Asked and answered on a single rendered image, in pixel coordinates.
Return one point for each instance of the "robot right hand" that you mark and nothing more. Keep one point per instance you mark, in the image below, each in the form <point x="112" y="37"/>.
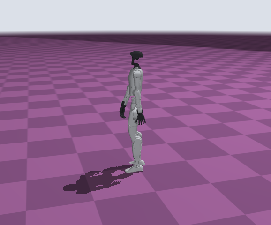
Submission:
<point x="122" y="109"/>

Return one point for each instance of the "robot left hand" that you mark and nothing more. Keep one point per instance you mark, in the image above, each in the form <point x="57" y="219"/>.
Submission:
<point x="140" y="117"/>

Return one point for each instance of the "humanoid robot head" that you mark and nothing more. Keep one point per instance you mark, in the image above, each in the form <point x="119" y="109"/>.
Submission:
<point x="136" y="55"/>

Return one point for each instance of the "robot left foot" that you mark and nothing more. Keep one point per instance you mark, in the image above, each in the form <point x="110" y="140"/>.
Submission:
<point x="134" y="169"/>

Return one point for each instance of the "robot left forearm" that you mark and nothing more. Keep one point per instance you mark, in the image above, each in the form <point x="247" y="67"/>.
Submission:
<point x="138" y="101"/>

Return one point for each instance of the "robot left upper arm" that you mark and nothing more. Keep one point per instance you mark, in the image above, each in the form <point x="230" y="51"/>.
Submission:
<point x="137" y="81"/>

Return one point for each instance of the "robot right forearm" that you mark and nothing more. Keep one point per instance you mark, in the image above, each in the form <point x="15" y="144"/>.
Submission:
<point x="126" y="97"/>

